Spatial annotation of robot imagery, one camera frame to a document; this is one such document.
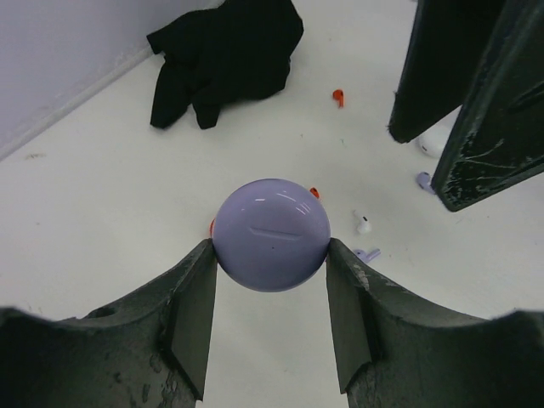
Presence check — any black cloth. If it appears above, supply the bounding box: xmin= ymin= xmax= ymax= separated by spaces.
xmin=146 ymin=0 xmax=303 ymax=129

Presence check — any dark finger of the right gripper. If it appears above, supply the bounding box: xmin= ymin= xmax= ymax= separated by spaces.
xmin=432 ymin=1 xmax=543 ymax=212
xmin=388 ymin=0 xmax=505 ymax=143

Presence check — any orange round charging case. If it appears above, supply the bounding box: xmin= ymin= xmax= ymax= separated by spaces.
xmin=209 ymin=218 xmax=215 ymax=238

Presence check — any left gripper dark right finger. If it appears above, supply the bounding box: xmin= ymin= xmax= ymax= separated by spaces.
xmin=326 ymin=239 xmax=543 ymax=407

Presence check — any orange earbud near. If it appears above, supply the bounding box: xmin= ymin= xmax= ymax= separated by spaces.
xmin=309 ymin=187 xmax=320 ymax=200

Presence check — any orange earbud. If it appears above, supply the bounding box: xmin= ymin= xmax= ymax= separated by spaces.
xmin=309 ymin=187 xmax=320 ymax=200
xmin=332 ymin=89 xmax=344 ymax=108

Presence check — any purple earbud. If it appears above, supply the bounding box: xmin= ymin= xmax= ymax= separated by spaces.
xmin=354 ymin=248 xmax=381 ymax=264
xmin=416 ymin=172 xmax=436 ymax=196

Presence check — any orange earbud far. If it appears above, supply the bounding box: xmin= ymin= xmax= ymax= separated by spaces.
xmin=332 ymin=89 xmax=344 ymax=108

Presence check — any white round charging case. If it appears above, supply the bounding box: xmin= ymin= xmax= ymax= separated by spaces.
xmin=416 ymin=124 xmax=451 ymax=159

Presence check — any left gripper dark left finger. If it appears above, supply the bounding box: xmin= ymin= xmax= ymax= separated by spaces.
xmin=1 ymin=240 xmax=217 ymax=407

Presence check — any white earbud left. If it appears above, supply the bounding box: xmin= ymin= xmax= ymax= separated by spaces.
xmin=353 ymin=210 xmax=371 ymax=235

